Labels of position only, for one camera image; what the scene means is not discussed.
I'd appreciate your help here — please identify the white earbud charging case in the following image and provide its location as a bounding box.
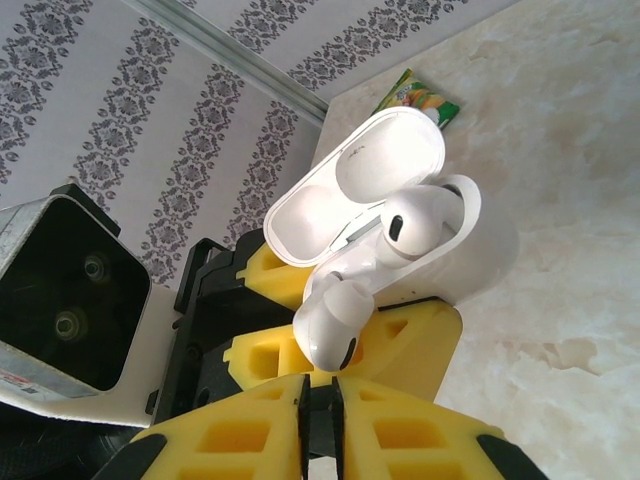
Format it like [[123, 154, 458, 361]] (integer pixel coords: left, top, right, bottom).
[[261, 106, 522, 332]]

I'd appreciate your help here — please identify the green snack bag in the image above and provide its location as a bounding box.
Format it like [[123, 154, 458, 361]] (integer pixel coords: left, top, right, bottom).
[[371, 66, 462, 132]]

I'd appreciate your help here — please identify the white wireless earbud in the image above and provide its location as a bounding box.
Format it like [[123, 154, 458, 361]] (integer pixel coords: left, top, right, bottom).
[[291, 279, 375, 374], [381, 181, 465, 270]]

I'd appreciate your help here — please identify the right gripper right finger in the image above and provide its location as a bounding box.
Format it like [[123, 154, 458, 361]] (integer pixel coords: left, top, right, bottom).
[[331, 376, 552, 480]]

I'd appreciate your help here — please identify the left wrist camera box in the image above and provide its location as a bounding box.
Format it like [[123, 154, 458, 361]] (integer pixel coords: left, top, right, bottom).
[[0, 183, 188, 427]]

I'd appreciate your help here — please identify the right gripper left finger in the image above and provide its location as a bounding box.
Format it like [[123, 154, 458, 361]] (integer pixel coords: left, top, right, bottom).
[[98, 373, 314, 480]]

